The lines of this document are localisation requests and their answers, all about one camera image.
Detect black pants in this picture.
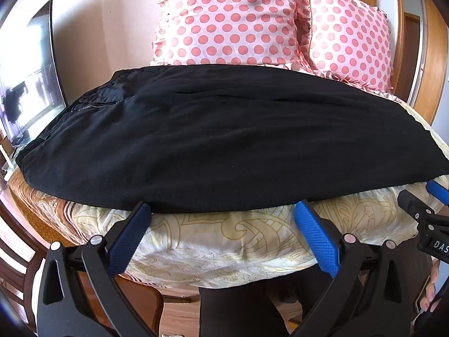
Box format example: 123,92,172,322
16,64,449,215

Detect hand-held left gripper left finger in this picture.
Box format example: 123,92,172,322
35,202,158,337

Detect pink polka-dot pillow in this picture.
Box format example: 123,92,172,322
298,0,396,94
152,0,313,75

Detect wooden chair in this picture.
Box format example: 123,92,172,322
0,197,50,327

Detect person's black-clad legs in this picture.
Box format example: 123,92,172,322
198,274,418,337

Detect glass television stand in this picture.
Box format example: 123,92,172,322
0,136,26,183

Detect yellow patterned bedspread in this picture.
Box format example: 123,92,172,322
7,66,449,289

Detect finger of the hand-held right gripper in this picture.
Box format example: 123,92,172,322
397,190,441,224
425,180,449,206

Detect flat screen television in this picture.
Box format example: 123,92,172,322
0,0,69,148

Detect wooden door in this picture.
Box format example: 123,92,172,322
396,0,449,127

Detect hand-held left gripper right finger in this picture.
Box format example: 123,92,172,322
294,199,436,337

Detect person's right hand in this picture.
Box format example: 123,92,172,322
414,263,441,314

